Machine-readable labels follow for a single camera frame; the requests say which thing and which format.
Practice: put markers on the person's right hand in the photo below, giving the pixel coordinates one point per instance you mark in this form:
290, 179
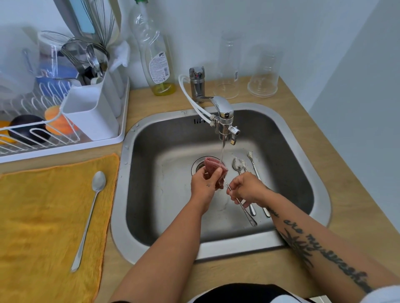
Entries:
250, 189

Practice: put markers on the person's left hand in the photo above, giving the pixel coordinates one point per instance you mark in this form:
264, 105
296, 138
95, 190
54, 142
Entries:
201, 193

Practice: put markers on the person's right thumb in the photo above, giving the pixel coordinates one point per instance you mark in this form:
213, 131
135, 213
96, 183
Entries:
235, 184

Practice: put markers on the person's left fingers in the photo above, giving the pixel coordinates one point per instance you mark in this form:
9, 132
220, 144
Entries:
215, 175

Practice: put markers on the pink mesh scrubbing cloth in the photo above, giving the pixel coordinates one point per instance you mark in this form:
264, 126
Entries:
212, 164

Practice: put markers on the thin steel spoon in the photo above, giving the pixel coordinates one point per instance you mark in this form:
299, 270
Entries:
248, 216

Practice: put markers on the person's left forearm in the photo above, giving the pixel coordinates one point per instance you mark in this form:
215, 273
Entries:
162, 259

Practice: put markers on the person's right forearm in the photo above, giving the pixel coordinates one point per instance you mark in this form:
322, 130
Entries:
318, 240

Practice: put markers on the steel spoon with oval bowl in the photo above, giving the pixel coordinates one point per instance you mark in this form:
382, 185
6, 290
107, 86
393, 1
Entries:
238, 165

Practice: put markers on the steel sink drain strainer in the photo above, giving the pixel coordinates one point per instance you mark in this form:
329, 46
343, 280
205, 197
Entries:
198, 165

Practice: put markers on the long steel spoon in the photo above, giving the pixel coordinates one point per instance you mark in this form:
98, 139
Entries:
253, 165

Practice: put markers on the stainless steel sink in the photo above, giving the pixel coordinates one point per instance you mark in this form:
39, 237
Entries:
162, 203

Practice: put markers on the chrome faucet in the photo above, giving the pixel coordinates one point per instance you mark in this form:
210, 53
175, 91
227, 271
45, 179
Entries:
223, 107

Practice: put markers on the short clear glass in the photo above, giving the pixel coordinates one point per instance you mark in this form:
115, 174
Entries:
264, 78

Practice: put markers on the black and white garment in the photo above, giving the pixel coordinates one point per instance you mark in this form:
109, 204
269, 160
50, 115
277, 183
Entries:
250, 295

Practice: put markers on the tall clear glass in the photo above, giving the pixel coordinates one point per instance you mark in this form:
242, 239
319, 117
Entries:
227, 62

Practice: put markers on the clear dish soap bottle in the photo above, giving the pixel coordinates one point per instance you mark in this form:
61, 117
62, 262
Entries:
156, 62

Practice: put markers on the white cutlery holder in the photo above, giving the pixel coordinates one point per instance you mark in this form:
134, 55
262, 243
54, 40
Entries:
90, 115

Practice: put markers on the white dish rack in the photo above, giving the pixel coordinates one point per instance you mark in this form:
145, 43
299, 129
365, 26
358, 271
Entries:
62, 148

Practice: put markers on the bunch of steel cutlery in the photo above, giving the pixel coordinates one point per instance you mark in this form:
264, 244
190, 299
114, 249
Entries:
93, 62

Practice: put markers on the orange cup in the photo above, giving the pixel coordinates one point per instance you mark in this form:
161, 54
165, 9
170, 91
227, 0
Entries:
57, 120

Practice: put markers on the yellow towel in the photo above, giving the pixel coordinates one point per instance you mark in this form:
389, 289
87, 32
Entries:
43, 218

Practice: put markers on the blue bowl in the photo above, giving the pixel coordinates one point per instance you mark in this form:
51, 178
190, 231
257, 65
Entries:
56, 81

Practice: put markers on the steel whisk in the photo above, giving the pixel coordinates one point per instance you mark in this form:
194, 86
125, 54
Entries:
101, 21

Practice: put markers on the black bowl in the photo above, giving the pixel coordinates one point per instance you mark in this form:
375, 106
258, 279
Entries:
28, 128

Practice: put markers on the clear plastic jug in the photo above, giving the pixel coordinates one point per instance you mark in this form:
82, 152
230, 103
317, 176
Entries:
51, 56

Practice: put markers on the translucent white container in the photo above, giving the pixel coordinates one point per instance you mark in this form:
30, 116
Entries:
15, 62

